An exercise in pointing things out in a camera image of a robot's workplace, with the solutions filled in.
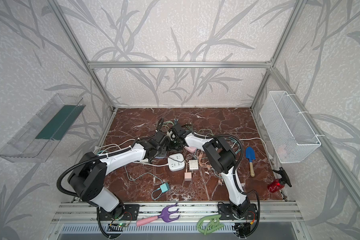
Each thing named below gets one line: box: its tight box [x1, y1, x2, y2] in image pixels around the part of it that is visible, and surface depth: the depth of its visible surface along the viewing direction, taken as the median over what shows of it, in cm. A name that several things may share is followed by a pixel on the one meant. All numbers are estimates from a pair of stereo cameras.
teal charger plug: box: [160, 182, 170, 193], surface depth 81 cm
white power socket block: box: [167, 153, 185, 172], surface depth 90 cm
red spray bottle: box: [267, 166, 292, 193], surface depth 74 cm
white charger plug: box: [189, 159, 199, 171], surface depth 89 cm
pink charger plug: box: [184, 172, 192, 181], surface depth 86 cm
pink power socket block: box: [183, 146, 197, 153], surface depth 96 cm
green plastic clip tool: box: [197, 214, 225, 235], surface depth 72 cm
